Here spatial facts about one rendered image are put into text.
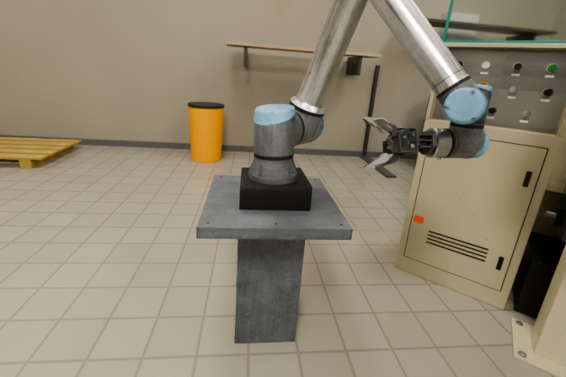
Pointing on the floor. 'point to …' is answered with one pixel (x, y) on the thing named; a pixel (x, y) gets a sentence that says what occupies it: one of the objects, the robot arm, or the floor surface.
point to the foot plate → (520, 351)
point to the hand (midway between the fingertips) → (361, 142)
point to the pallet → (34, 150)
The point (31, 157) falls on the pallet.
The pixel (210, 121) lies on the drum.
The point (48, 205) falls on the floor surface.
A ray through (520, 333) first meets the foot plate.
